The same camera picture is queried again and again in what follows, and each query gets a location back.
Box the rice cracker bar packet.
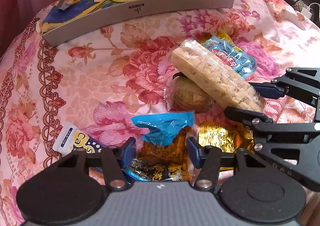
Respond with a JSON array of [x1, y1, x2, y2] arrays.
[[171, 39, 266, 112]]

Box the blue red candy packet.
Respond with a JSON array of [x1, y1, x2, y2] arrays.
[[201, 30, 257, 78]]

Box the white charger with cable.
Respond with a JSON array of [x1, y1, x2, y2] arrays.
[[301, 2, 320, 19]]

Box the golden yellow snack packet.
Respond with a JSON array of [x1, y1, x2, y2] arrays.
[[198, 121, 254, 153]]

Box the blue orange snack packet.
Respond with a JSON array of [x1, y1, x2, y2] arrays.
[[124, 111, 195, 182]]

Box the white blue yellow sachet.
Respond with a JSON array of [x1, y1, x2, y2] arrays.
[[53, 122, 105, 156]]

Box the pink floral bed sheet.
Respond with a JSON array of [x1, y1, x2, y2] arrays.
[[1, 0, 319, 225]]

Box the round biscuit clear wrapper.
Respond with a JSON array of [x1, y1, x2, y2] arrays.
[[164, 72, 214, 113]]

